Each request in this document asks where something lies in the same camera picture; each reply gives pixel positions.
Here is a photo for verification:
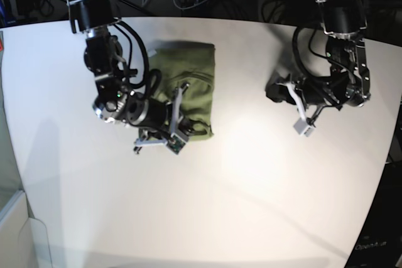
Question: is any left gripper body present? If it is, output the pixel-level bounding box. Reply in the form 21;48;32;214
283;75;345;124

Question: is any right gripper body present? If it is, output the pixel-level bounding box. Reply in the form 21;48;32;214
133;82;190;154

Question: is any green T-shirt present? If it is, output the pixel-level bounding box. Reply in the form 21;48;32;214
148;40;215;141

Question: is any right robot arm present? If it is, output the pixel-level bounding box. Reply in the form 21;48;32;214
66;0;214;154

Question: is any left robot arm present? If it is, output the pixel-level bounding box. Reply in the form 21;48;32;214
265;0;371;126

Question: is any black OpenArm case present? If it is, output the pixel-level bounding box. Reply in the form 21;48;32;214
345;161;401;267

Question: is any white cardboard box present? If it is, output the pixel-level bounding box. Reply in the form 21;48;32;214
1;190;53;267

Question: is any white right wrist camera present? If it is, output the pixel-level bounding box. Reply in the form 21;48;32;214
166;134;188;154

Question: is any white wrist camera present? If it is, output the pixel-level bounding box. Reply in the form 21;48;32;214
166;134;188;154
293;118;316;137

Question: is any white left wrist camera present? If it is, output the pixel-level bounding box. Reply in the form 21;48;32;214
293;118;316;137

